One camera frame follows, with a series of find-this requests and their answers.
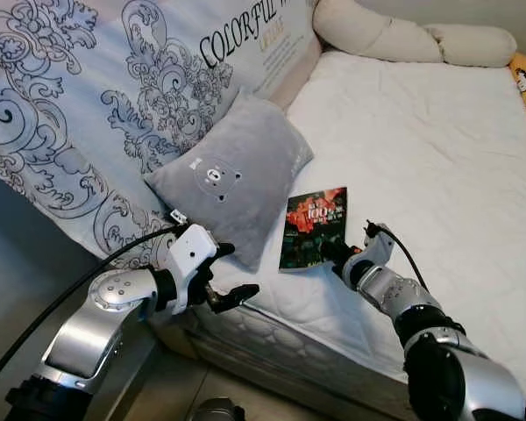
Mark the white grey floral quilt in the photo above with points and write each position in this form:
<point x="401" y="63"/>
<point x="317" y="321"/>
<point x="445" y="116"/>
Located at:
<point x="88" y="88"/>

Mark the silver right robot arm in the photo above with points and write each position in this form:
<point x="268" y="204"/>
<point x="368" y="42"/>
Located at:
<point x="438" y="342"/>

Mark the cream bolster pillow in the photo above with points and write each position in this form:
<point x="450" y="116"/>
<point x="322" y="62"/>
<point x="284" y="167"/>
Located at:
<point x="394" y="35"/>

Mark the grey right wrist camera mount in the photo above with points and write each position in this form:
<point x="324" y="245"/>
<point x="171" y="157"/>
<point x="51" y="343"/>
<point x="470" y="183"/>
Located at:
<point x="373" y="254"/>

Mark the grey bear print pillow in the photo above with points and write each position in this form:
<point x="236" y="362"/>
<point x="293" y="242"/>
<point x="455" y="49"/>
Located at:
<point x="228" y="171"/>

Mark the dark red cover book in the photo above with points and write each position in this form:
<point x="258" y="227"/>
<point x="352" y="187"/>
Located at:
<point x="311" y="228"/>

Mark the white quilted mattress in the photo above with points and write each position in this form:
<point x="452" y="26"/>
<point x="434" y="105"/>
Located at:
<point x="421" y="149"/>

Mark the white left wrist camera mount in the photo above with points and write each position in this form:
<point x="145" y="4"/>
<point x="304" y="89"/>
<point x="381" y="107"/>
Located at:
<point x="188" y="254"/>

